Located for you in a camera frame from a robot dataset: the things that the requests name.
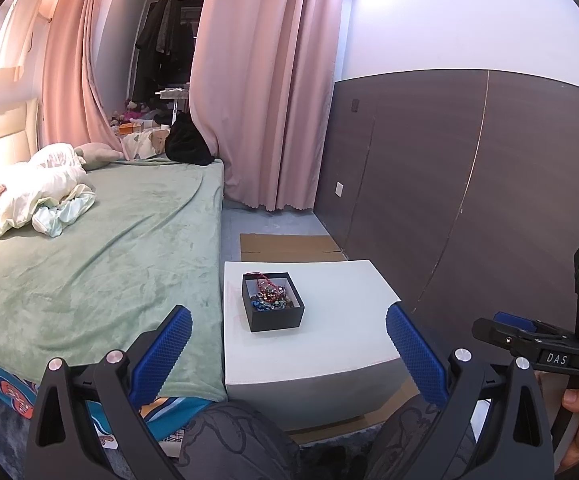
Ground flat brown cardboard sheet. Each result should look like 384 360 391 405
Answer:
240 232 347 263

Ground light green cloth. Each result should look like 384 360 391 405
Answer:
32 192 95 238

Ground pile of plush toys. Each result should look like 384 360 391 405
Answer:
110 100 170 136

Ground black bag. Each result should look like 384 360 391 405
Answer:
164 112 215 166

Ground white duvet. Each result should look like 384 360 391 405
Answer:
0 142 88 238

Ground pale green pillow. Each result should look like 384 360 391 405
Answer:
74 142 123 170

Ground red bead bracelet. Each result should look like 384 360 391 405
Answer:
244 273 278 293

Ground teal cartoon bed sheet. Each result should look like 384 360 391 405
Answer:
0 345 220 456

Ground bear print cloth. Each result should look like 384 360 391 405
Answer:
120 130 170 161

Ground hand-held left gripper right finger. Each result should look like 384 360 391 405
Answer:
364 301 555 480

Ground hanging dark clothes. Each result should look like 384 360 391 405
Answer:
132 0 195 103

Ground black jewelry box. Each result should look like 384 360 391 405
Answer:
242 272 305 333

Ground wide pink curtain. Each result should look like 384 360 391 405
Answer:
190 0 353 211

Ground beige padded headboard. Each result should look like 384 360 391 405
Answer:
0 97 40 171

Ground narrow pink curtain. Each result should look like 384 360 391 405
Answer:
42 0 125 153

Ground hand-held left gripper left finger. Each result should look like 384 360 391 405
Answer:
26 305 193 480

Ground person's leg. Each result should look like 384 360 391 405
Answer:
180 400 303 480
364 395 475 480

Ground person's right leg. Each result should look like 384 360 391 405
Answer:
364 395 475 480

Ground person's left leg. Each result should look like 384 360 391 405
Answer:
180 400 303 480

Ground white low table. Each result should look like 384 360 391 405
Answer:
222 259 410 403

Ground bed with green blanket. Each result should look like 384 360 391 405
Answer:
0 157 228 411

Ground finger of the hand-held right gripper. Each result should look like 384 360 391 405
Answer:
493 311 565 336
472 317 570 358

